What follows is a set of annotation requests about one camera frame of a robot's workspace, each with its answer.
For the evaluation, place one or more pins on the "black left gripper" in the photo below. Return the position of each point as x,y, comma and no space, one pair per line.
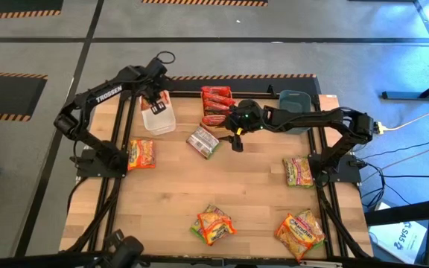
154,80

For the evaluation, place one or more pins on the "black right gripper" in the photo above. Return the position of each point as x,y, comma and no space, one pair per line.
248,115

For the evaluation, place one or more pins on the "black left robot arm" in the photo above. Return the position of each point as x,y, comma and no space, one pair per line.
108,94

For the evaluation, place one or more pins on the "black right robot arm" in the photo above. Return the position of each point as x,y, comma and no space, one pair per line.
311,119

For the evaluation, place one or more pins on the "white plastic bin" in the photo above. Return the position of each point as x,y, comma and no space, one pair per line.
158,124

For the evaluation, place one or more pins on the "orange plastic bin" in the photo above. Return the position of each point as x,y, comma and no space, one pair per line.
202,110

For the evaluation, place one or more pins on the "black mat with hazard stripes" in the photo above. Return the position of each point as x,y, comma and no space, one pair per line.
6,97
259,83
199,3
13,5

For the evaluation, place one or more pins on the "blue-grey plastic bin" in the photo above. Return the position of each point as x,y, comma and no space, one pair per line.
292,100

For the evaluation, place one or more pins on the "white yellow power strip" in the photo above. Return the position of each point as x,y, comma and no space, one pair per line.
378,127

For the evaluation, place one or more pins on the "black desk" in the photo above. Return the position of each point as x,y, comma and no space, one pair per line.
404,212

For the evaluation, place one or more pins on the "white box with blue print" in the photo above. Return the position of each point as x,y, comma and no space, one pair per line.
397,238

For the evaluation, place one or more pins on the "silver metal bracket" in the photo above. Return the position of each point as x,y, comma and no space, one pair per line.
320,264

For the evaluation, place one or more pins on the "black desk leg frame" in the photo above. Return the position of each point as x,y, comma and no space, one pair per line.
415,95

